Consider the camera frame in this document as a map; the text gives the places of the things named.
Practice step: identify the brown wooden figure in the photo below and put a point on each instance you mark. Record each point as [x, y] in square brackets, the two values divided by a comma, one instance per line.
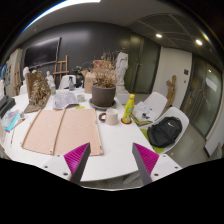
[171, 90]

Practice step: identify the black box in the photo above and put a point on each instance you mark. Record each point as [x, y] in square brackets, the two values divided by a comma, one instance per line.
[6, 105]

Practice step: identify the clear bottle with green label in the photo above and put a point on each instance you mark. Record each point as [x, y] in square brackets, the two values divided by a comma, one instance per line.
[52, 88]

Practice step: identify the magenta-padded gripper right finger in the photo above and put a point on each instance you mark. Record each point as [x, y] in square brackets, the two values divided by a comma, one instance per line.
[146, 158]

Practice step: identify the printed paper stack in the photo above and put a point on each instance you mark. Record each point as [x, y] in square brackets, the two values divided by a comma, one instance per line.
[65, 99]

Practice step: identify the round ceiling spotlight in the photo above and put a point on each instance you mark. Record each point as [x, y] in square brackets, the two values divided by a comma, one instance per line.
[159, 35]
[199, 42]

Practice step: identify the yellow drink bottle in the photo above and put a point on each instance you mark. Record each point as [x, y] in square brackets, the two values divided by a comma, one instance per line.
[128, 110]

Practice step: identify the dark spray bottle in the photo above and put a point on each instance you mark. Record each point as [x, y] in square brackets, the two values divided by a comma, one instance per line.
[71, 84]

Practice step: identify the pale cabinet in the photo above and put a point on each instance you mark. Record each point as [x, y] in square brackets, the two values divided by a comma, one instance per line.
[15, 71]

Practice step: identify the small white cup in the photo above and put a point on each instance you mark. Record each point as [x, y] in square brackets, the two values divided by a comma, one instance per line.
[81, 98]

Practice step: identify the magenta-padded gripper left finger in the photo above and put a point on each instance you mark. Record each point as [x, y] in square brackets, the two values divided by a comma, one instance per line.
[78, 158]

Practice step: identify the grey plant saucer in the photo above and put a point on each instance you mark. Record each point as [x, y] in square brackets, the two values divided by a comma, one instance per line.
[100, 108]

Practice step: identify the golden carved wooden sculpture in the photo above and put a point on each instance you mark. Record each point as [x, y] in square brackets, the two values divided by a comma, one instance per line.
[38, 93]

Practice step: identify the brown cardboard box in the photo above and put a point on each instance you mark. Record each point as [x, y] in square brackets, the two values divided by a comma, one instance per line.
[88, 83]

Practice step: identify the small white bust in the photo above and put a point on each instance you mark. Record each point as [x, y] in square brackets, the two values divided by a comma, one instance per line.
[49, 77]
[26, 75]

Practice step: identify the white shell chair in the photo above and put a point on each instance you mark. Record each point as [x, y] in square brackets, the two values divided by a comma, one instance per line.
[156, 100]
[182, 115]

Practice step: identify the papers with dark objects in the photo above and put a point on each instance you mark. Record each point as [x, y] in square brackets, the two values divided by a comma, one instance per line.
[143, 110]

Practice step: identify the black backpack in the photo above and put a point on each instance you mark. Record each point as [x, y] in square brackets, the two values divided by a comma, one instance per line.
[165, 131]

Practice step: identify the long ceiling strip light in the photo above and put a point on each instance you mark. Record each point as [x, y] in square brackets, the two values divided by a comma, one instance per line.
[63, 6]

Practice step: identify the dark wall screen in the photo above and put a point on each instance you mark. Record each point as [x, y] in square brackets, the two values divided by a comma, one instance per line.
[41, 51]

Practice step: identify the stack of coloured books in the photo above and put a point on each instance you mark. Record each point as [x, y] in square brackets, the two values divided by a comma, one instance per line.
[11, 120]

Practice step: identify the dark pot with dried plant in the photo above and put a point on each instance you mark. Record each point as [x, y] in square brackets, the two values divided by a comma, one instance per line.
[103, 96]

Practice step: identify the yellow marker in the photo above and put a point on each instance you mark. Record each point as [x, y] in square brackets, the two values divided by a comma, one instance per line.
[79, 107]

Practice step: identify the tan wooden board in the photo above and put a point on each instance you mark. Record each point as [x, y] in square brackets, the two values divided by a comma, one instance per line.
[66, 130]

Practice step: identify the wooden easel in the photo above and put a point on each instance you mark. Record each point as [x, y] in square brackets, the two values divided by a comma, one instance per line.
[61, 68]

